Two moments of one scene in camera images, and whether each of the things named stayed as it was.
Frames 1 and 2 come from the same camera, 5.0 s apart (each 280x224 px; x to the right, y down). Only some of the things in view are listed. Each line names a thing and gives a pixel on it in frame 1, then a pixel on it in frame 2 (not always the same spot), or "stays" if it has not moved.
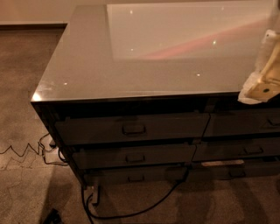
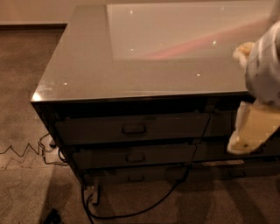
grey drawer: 236,149 stays
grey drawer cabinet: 149,92 stays
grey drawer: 94,129 stays
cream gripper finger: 265,83 to 255,125
